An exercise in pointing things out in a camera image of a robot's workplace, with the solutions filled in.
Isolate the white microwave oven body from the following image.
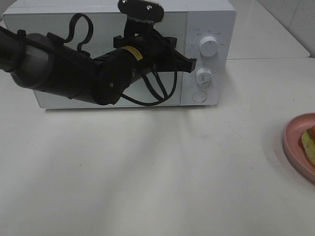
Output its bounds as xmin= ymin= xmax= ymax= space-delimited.
xmin=2 ymin=0 xmax=236 ymax=106

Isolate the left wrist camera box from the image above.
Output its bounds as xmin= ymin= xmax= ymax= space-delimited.
xmin=118 ymin=0 xmax=164 ymax=23

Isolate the white timer knob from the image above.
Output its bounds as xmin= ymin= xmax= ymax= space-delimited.
xmin=195 ymin=68 xmax=213 ymax=86

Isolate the upper white power knob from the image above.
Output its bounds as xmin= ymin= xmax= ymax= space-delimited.
xmin=199 ymin=35 xmax=219 ymax=57

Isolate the round white door button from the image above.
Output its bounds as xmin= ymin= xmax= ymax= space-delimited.
xmin=192 ymin=90 xmax=207 ymax=102

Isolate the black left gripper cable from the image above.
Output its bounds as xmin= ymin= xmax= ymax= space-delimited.
xmin=63 ymin=13 xmax=179 ymax=107

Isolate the sandwich with lettuce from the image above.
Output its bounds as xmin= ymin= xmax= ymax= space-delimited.
xmin=300 ymin=126 xmax=315 ymax=165

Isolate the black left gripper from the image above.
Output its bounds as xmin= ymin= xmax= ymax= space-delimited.
xmin=113 ymin=21 xmax=197 ymax=74

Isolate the white microwave door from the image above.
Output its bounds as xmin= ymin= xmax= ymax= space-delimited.
xmin=3 ymin=12 xmax=187 ymax=109

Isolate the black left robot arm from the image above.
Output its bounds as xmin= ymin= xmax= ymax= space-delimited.
xmin=0 ymin=14 xmax=196 ymax=106

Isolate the pink round plate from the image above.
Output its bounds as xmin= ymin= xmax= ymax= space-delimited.
xmin=283 ymin=113 xmax=315 ymax=184

